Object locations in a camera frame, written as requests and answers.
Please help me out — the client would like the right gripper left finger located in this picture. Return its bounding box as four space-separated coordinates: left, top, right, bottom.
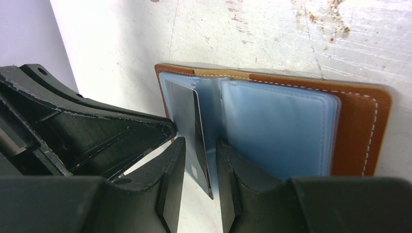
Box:
0 137 186 233

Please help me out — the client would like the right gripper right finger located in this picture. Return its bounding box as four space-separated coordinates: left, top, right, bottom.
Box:
216 141 412 233

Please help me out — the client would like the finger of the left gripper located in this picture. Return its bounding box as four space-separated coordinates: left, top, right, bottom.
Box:
0 66 176 179
19 64 168 121

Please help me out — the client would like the brown leather card holder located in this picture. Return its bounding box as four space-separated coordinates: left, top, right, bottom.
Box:
154 64 392 180

